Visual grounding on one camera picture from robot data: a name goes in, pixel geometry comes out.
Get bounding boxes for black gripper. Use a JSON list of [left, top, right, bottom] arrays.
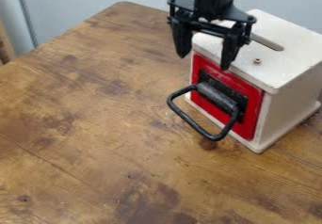
[[167, 0, 257, 71]]

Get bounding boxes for red drawer front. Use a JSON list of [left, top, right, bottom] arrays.
[[191, 54, 265, 140]]

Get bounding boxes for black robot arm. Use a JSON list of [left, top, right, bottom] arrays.
[[167, 0, 257, 71]]

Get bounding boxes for right brass screw on box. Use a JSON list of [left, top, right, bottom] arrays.
[[253, 58, 262, 64]]

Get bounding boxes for white wooden box cabinet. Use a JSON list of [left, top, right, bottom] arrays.
[[191, 9, 322, 153]]

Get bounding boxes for black metal drawer handle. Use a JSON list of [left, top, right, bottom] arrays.
[[166, 82, 249, 142]]

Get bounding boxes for grey vertical wall pipe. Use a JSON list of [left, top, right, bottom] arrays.
[[18, 0, 39, 48]]

